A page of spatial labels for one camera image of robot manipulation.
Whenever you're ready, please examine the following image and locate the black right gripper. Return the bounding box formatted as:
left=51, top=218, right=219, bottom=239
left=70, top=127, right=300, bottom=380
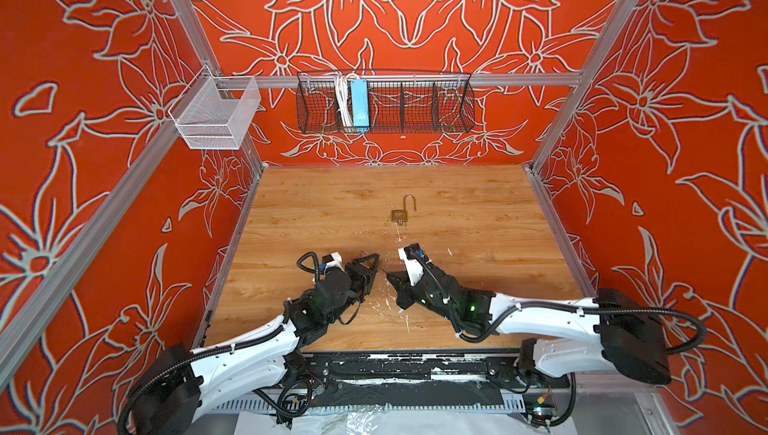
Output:
left=381, top=271, right=458, bottom=325

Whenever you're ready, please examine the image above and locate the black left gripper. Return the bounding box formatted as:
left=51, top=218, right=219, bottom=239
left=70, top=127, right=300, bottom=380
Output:
left=325, top=253, right=378, bottom=325

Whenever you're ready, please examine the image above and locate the large brass padlock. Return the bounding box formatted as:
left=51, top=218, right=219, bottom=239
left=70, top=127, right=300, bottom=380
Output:
left=390, top=194, right=417, bottom=226

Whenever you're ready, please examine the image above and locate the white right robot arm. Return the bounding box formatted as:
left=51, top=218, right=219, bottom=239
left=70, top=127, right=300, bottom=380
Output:
left=387, top=244, right=708, bottom=385

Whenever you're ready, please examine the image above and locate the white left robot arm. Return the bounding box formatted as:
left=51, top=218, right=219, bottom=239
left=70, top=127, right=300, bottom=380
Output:
left=117, top=252, right=380, bottom=434

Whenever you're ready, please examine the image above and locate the light blue box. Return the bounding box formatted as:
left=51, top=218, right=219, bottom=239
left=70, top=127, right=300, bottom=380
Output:
left=350, top=78, right=370, bottom=132

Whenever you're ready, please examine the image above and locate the white mesh basket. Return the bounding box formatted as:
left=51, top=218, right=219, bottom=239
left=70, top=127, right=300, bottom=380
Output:
left=169, top=65, right=262, bottom=150

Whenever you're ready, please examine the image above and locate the aluminium left side bar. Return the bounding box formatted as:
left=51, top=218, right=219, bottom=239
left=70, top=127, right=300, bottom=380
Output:
left=1, top=121, right=178, bottom=389

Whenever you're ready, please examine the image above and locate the aluminium horizontal rear bar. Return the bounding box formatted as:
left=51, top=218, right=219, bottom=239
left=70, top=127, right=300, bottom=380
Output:
left=214, top=72, right=582, bottom=90

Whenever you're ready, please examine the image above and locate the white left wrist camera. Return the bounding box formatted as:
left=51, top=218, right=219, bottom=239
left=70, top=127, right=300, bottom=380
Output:
left=319, top=252, right=343, bottom=275

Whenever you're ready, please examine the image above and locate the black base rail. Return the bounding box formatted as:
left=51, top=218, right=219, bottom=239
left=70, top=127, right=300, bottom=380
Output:
left=265, top=349, right=571, bottom=413

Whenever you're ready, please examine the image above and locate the black wire basket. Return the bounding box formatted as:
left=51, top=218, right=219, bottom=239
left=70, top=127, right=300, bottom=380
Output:
left=296, top=70, right=477, bottom=135

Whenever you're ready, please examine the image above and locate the white cable bundle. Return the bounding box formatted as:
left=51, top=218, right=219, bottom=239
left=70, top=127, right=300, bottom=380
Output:
left=333, top=74, right=353, bottom=130

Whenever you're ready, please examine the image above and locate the aluminium frame post right rear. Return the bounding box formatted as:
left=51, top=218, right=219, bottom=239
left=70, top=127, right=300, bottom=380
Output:
left=529, top=0, right=639, bottom=174

